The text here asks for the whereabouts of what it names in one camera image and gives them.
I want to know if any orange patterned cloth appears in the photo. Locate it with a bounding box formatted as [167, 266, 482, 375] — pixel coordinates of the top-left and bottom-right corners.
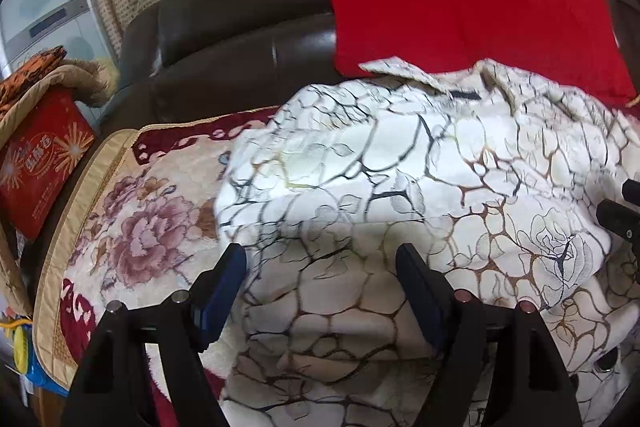
[0, 46, 68, 118]

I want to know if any brown leather sofa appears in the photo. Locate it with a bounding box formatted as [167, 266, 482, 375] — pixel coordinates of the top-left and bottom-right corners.
[97, 0, 341, 128]

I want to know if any white crackle-patterned garment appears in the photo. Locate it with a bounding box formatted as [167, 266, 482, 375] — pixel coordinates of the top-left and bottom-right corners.
[215, 59, 640, 427]

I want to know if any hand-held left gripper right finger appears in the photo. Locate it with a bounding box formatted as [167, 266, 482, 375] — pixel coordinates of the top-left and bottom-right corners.
[395, 243, 583, 427]

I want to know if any beige plush armrest cover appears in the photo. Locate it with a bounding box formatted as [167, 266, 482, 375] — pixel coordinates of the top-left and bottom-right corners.
[0, 58, 121, 138]

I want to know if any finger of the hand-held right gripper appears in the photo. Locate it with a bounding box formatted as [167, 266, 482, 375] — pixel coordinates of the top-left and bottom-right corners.
[596, 199, 640, 254]
[621, 179, 640, 208]

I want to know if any red cloth cover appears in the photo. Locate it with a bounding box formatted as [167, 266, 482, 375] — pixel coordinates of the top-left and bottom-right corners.
[310, 0, 637, 108]

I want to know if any blue and yellow toy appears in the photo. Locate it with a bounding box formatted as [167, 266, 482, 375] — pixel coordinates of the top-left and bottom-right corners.
[0, 313, 68, 397]

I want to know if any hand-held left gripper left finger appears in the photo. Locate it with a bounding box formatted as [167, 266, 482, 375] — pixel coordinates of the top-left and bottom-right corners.
[60, 243, 248, 427]

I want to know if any red printed box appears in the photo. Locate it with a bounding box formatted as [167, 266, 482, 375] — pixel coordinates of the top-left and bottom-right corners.
[0, 87, 97, 240]

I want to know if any floral plush blanket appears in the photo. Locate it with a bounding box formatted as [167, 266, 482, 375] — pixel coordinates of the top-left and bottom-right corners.
[32, 104, 281, 427]

